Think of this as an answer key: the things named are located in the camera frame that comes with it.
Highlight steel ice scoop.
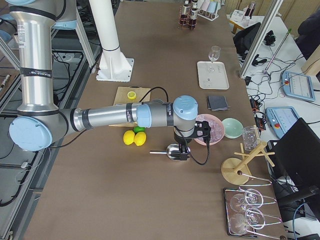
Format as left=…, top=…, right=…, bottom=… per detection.
left=149, top=143, right=181, bottom=161

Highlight yellow lemon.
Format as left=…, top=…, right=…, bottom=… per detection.
left=122, top=130, right=136, bottom=145
left=134, top=131, right=147, bottom=146

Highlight wine glass on tray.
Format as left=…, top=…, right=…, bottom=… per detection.
left=208, top=45, right=221, bottom=72

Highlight wooden cup tree stand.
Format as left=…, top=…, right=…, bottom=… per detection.
left=221, top=140, right=275, bottom=186

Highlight green bowl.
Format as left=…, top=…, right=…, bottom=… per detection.
left=222, top=118, right=244, bottom=139

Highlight grey folded cloth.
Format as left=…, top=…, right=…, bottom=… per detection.
left=207, top=95, right=229, bottom=111

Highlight wooden cutting board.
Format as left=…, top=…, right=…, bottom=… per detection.
left=109, top=86, right=151, bottom=128

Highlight upside wine glass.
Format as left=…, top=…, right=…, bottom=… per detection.
left=229, top=188, right=264, bottom=213
left=229, top=208, right=266, bottom=236

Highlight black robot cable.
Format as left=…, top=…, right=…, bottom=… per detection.
left=138, top=86, right=211, bottom=166

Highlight tea bottle middle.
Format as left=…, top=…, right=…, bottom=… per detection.
left=179, top=2, right=189, bottom=26

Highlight yellow lemon near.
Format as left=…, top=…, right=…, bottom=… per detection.
left=122, top=130, right=136, bottom=145

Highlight black framed glass rack tray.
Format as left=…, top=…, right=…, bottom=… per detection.
left=223, top=188, right=258, bottom=239

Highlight tea bottle outer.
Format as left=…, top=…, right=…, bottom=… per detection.
left=191, top=0, right=198, bottom=9

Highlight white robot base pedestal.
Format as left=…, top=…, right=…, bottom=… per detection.
left=89, top=0, right=134, bottom=83

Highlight upside wine glass lower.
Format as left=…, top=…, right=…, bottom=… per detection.
left=229, top=208, right=266, bottom=236

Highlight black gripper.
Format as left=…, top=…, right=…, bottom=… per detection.
left=173, top=127, right=192, bottom=161

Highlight teach pendant upper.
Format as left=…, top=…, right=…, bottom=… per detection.
left=281, top=71, right=316, bottom=102

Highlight teach pendant lower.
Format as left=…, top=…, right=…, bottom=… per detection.
left=265, top=106, right=300, bottom=139

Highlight lemon half slice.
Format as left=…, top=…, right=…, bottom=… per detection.
left=127, top=91, right=137, bottom=100

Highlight teach pendant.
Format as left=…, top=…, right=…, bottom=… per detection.
left=281, top=71, right=316, bottom=102
left=265, top=106, right=300, bottom=139

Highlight green lime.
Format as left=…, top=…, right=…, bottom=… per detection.
left=133, top=126, right=145, bottom=134

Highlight pink bowl with ice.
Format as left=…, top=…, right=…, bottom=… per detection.
left=196, top=113, right=225, bottom=146

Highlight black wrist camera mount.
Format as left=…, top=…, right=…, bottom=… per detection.
left=194, top=120, right=211, bottom=144

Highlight tea bottle taken to tray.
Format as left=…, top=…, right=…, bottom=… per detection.
left=188, top=7, right=198, bottom=29

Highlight yellow lemon far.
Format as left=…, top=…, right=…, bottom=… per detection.
left=134, top=131, right=147, bottom=146

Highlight white bunny tray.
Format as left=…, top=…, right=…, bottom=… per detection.
left=197, top=61, right=230, bottom=90

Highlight upside wine glass upper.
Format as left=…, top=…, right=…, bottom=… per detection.
left=229, top=188, right=264, bottom=213

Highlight tea bottle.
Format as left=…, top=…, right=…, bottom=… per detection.
left=191, top=0, right=198, bottom=9
left=179, top=2, right=189, bottom=26

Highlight copper wire bottle basket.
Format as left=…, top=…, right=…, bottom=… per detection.
left=178, top=4, right=198, bottom=30

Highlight black monitor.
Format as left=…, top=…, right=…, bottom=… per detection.
left=274, top=118, right=320, bottom=188

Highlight glass mug on stand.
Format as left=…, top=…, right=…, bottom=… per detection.
left=242, top=125, right=260, bottom=151

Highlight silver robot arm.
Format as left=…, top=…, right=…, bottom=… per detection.
left=8, top=0, right=200, bottom=151

